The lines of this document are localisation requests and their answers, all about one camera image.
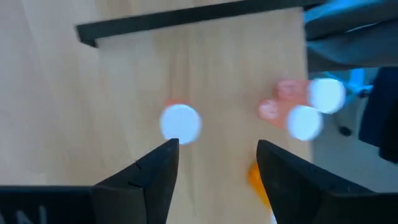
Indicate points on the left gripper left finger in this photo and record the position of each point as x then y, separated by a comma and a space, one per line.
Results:
133, 196

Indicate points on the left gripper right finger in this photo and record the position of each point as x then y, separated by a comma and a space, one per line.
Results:
295, 193

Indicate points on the large orange medicine bottle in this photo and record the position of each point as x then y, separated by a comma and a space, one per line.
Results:
255, 180

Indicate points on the black shelf divider panel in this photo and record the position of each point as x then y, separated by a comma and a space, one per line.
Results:
186, 17

